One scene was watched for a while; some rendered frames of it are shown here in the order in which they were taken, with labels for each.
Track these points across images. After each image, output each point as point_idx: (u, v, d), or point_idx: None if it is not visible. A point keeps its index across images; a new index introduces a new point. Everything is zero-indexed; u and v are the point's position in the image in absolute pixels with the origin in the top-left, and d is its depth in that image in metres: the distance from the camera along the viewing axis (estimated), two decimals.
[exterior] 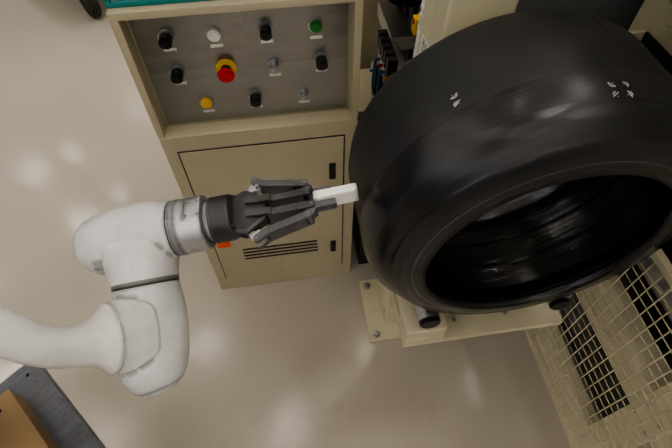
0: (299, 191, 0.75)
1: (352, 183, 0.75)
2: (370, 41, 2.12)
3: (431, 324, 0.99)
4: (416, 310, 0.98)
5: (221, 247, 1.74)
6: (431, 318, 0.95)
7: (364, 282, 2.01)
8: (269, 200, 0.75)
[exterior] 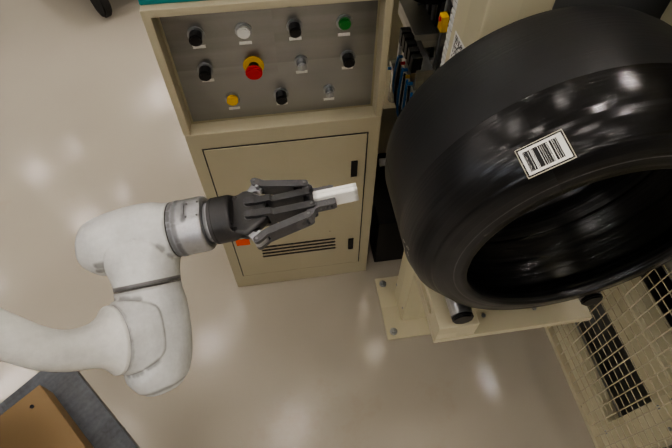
0: (299, 191, 0.75)
1: (352, 183, 0.75)
2: None
3: (465, 312, 0.96)
4: None
5: (240, 245, 1.74)
6: (456, 322, 0.99)
7: (380, 280, 2.01)
8: (269, 200, 0.75)
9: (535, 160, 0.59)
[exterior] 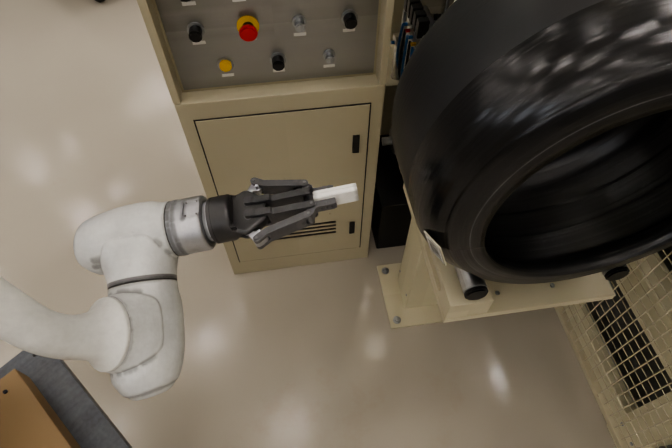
0: (299, 191, 0.75)
1: (352, 183, 0.75)
2: None
3: (465, 296, 0.90)
4: (474, 274, 0.88)
5: None
6: (488, 290, 0.88)
7: (382, 267, 1.92)
8: (269, 200, 0.75)
9: (436, 253, 0.74)
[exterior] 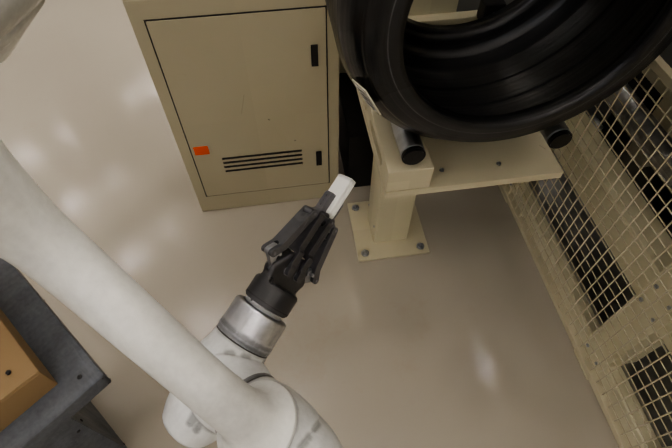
0: None
1: (341, 180, 0.77)
2: None
3: (411, 147, 0.85)
4: None
5: (199, 154, 1.63)
6: (411, 164, 0.88)
7: (353, 204, 1.90)
8: None
9: (369, 103, 0.75)
